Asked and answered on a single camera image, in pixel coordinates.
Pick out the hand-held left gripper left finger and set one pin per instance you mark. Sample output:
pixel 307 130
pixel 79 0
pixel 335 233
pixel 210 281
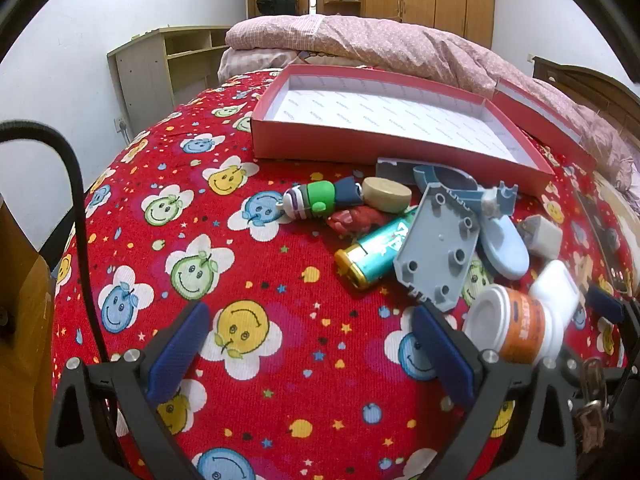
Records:
pixel 180 350

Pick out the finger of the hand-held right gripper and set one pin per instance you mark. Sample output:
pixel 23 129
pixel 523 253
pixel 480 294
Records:
pixel 605 304

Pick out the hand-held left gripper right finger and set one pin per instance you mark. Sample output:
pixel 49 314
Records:
pixel 445 355

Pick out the white plastic case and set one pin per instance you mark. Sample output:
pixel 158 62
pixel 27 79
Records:
pixel 555 285

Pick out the white bottle orange label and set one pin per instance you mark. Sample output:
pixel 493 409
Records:
pixel 500 320

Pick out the white charger plug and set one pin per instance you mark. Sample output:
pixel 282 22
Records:
pixel 542 237

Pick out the grey plastic plate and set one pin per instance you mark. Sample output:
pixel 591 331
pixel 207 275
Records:
pixel 435 245

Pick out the light blue oval piece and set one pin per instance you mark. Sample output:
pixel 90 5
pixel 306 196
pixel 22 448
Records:
pixel 505 250

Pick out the green candy packet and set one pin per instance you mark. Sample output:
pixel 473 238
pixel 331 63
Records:
pixel 372 255

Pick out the small red toy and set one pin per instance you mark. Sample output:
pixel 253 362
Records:
pixel 355 217

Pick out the round wooden disc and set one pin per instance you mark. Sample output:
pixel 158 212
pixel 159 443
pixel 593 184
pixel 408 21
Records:
pixel 385 192

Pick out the blue plastic hook piece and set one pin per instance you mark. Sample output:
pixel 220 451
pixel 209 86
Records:
pixel 425 177

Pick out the grey plastic piece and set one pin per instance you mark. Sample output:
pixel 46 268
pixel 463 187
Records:
pixel 395 167

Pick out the green toy figure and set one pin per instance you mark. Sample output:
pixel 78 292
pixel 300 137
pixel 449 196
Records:
pixel 320 195

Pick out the red cardboard box tray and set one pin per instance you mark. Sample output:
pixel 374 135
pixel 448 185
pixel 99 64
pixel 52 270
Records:
pixel 380 110

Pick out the black smartphone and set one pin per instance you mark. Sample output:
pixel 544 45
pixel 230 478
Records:
pixel 602 230

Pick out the brown cardboard box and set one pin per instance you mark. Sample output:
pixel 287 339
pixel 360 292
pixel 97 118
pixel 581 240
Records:
pixel 25 310

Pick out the red cardboard box lid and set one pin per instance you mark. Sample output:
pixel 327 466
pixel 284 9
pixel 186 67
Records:
pixel 540 115

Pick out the dark wooden headboard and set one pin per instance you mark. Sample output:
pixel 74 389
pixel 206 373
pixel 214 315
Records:
pixel 590 90

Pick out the beige wooden shelf unit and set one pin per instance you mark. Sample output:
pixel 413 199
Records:
pixel 145 70

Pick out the pink quilt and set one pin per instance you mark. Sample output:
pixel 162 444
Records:
pixel 400 40

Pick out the white wall socket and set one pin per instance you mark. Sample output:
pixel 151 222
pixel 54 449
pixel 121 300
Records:
pixel 120 124

